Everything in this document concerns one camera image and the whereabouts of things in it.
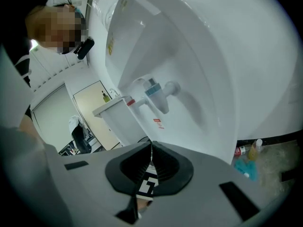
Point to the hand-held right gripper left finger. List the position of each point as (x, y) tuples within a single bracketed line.
[(118, 174)]

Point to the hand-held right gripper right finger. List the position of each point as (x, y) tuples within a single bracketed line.
[(176, 174)]

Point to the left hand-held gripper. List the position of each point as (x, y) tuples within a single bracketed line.
[(147, 185)]

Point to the person's right forearm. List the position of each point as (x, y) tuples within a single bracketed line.
[(28, 129)]

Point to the white sink cabinet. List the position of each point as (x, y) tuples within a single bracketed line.
[(113, 117)]

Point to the red dispenser tap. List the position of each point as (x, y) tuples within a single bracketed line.
[(136, 102)]

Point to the blue dispenser tap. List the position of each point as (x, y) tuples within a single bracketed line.
[(158, 93)]

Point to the white water dispenser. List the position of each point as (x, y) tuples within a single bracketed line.
[(170, 55)]

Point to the clear water jug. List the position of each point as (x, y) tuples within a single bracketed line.
[(104, 6)]

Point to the person's left hand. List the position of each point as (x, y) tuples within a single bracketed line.
[(143, 204)]

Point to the black chair with white jacket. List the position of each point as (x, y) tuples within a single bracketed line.
[(80, 136)]

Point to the red label bottle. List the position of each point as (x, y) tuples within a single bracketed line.
[(241, 151)]

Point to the teal cloth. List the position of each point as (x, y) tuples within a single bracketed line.
[(247, 170)]

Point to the green soap bottle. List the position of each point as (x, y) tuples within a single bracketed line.
[(105, 98)]

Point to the metal faucet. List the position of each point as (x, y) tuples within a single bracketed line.
[(114, 93)]

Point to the yellow liquid bottle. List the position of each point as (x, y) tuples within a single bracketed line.
[(255, 150)]

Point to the clear plastic sheet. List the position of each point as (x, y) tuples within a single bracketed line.
[(277, 164)]

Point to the person's head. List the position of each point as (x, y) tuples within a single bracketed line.
[(54, 25)]

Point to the black head camera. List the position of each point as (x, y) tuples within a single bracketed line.
[(84, 48)]

